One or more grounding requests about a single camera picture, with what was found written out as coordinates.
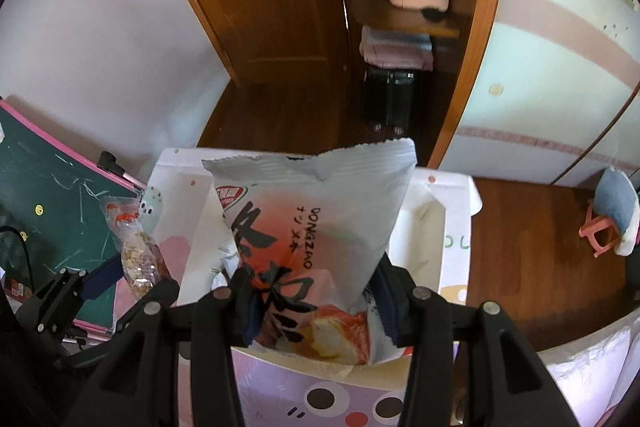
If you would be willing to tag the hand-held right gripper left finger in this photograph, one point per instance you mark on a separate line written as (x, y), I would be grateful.
(252, 312)

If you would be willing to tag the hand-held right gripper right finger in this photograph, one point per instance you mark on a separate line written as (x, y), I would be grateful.
(387, 302)

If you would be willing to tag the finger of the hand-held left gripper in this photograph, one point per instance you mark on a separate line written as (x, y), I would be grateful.
(107, 278)
(167, 292)

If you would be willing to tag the clear nut snack packet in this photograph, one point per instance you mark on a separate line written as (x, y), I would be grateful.
(137, 257)

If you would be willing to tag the white plastic bin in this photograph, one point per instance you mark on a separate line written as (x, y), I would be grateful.
(420, 227)

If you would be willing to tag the white red bread packet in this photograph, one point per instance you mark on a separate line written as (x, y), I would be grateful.
(320, 227)

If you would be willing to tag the black box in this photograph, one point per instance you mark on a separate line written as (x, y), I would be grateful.
(390, 99)

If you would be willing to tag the pink plastic stool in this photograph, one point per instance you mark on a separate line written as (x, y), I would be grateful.
(597, 227)

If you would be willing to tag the blue white plush cushion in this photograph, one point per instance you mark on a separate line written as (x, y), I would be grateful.
(615, 202)

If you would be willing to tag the stack of folded cloths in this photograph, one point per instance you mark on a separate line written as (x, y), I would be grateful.
(395, 49)

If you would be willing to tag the wooden shelf unit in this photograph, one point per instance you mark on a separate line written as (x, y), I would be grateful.
(480, 32)

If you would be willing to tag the pastel floral wardrobe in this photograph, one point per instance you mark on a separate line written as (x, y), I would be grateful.
(540, 57)

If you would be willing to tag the small black object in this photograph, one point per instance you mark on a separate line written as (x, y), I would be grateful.
(435, 14)

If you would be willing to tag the green chalkboard pink frame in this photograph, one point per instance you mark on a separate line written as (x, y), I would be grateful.
(45, 187)

